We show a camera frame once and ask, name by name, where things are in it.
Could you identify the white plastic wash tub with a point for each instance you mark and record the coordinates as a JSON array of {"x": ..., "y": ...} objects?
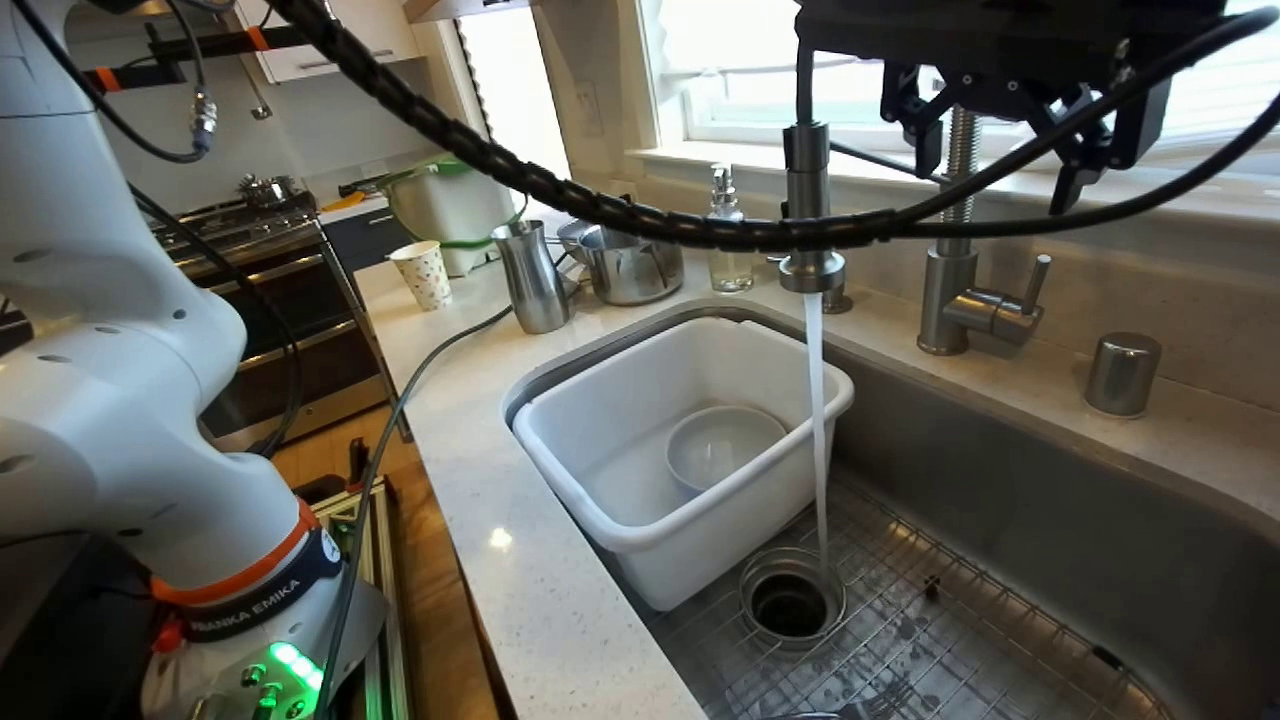
[{"x": 747, "y": 534}]

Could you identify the gray bowl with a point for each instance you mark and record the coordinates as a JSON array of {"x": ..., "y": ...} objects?
[{"x": 726, "y": 444}]

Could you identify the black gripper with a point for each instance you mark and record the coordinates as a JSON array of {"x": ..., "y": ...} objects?
[{"x": 1013, "y": 33}]

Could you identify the sink drain strainer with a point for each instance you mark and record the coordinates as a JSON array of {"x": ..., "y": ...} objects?
[{"x": 789, "y": 600}]

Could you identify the white container green lid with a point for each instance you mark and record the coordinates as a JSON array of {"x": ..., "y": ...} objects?
[{"x": 460, "y": 200}]

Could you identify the stainless steel pot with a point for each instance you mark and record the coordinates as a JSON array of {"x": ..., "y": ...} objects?
[{"x": 643, "y": 273}]

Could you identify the stainless steel stove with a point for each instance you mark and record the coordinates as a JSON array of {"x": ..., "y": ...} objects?
[{"x": 301, "y": 362}]

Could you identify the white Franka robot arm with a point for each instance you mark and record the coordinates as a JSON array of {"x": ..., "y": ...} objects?
[{"x": 105, "y": 373}]

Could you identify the stainless steel sink basin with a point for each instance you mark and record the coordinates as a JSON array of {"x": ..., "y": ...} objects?
[{"x": 1094, "y": 534}]

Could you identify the steel pull-down kitchen faucet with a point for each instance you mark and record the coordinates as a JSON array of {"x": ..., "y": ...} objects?
[{"x": 954, "y": 284}]

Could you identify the clear soap pump bottle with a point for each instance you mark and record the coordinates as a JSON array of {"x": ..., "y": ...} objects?
[{"x": 729, "y": 266}]

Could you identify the white paper cup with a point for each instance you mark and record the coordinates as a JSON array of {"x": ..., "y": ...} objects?
[{"x": 426, "y": 278}]

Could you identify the black bar orange tape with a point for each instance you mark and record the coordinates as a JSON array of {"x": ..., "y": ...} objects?
[{"x": 175, "y": 54}]

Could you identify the stainless steel pitcher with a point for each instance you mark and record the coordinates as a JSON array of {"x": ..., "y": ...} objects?
[{"x": 534, "y": 281}]

